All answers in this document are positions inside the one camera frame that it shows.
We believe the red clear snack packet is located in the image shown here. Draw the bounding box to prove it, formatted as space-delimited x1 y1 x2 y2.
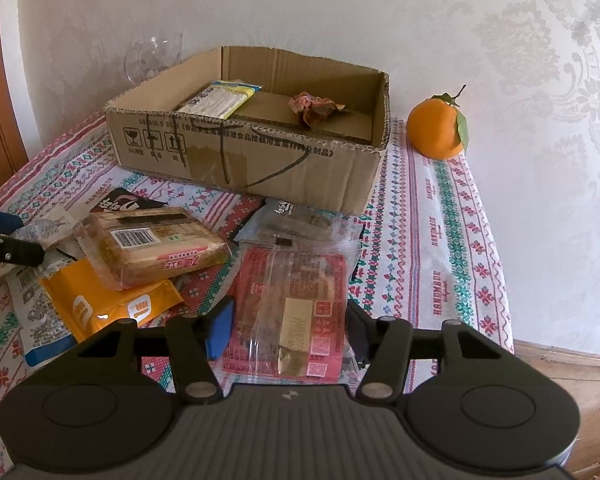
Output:
222 245 351 382

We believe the orange yellow snack bag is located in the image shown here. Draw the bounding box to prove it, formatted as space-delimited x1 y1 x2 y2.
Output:
38 258 183 342

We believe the white grey printed snack bag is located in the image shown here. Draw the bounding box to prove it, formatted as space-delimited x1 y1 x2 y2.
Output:
6 205 84 370

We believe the patterned tablecloth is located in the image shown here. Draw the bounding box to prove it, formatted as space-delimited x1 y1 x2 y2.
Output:
0 115 513 476

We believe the clear dark snack bag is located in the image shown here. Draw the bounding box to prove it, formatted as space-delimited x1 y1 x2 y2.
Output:
234 198 363 261

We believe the wrapped bread cake packet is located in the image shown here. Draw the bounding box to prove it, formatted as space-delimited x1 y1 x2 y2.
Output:
74 207 230 290

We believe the black red beef snack packet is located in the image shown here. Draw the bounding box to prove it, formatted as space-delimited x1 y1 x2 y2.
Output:
91 188 166 214

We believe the orange fruit with leaf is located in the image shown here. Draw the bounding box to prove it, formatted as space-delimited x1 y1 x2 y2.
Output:
405 84 469 160

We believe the open cardboard box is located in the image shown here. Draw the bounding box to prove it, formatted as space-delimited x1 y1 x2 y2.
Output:
105 46 390 214

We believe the orange crumpled snack wrapper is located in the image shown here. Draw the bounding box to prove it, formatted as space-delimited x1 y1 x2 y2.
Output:
288 91 346 128

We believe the clear glass cup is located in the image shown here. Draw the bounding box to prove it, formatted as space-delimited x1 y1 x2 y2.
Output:
123 32 183 84

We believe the yellow noodle packet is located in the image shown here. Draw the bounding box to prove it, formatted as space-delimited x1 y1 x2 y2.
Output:
178 80 261 119

